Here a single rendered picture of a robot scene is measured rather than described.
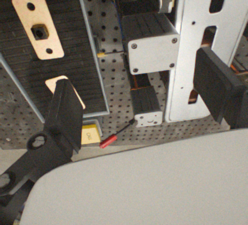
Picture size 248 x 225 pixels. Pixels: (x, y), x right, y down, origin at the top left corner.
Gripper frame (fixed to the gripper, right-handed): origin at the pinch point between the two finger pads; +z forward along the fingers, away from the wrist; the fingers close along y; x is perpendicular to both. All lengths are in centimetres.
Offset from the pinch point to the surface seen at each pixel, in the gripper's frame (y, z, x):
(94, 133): -10.7, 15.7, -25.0
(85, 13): -4.0, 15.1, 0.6
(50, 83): -13.3, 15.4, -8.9
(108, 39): -5, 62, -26
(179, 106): 15, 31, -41
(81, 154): -95, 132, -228
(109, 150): -53, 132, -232
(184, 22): 15.0, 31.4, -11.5
